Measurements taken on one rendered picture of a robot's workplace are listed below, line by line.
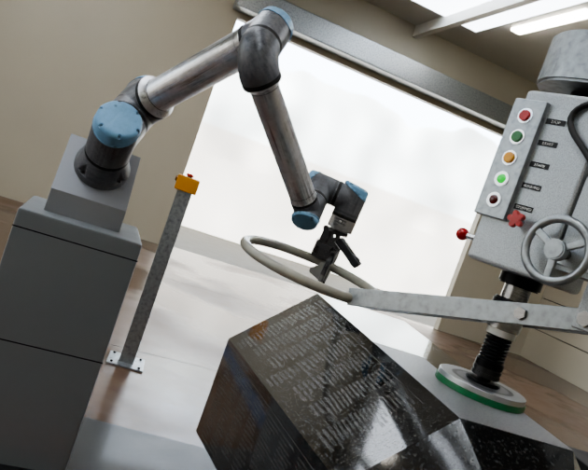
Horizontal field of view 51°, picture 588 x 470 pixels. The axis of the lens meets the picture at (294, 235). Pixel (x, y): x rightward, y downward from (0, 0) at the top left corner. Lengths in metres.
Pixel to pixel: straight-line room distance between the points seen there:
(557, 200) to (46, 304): 1.55
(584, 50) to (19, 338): 1.81
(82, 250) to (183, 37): 6.38
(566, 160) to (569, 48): 0.27
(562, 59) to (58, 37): 7.19
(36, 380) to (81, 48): 6.36
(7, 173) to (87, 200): 6.11
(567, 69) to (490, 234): 0.41
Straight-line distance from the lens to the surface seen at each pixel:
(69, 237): 2.13
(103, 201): 2.22
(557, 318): 1.48
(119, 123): 2.08
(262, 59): 1.75
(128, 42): 8.27
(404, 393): 1.44
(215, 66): 1.96
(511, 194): 1.50
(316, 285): 1.72
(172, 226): 3.41
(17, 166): 8.28
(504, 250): 1.50
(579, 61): 1.57
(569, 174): 1.48
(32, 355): 2.23
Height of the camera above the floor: 1.16
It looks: 3 degrees down
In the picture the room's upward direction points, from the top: 20 degrees clockwise
